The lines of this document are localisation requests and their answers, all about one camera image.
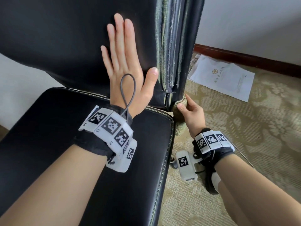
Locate person's left hand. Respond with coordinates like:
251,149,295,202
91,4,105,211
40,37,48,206
100,13,160,118

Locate person's right hand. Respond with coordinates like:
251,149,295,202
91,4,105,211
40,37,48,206
176,94,207,138

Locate green cleaning cloth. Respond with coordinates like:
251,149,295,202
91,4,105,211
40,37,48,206
172,96,188,123

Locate black leather chair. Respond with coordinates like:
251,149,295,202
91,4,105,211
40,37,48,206
0,0,206,226

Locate person's right forearm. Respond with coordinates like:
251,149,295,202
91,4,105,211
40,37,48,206
215,154,301,226

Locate person's left forearm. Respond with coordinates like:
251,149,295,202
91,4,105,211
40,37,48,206
0,144,109,226

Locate person's right leg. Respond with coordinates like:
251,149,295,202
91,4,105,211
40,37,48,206
212,173,255,226

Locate white marker right wristband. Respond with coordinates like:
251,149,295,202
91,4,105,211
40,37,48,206
192,128,236,163

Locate white marker wristband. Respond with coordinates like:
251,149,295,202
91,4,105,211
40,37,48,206
192,128,236,163
73,105,135,158

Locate white marker left wristband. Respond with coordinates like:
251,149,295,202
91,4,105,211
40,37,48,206
73,105,135,158

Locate white paper sheet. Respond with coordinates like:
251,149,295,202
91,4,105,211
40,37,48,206
188,54,256,103

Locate black shoe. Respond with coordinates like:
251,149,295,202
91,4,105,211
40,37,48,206
203,162,221,195

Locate thin black cable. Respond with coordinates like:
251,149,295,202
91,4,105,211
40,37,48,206
233,143,256,169
119,73,137,116

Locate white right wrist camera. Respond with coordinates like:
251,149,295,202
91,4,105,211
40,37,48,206
175,150,199,182

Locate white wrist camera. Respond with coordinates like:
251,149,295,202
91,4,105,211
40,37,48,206
175,150,199,182
106,138,138,173

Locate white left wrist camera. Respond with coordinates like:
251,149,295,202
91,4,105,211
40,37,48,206
106,138,138,173

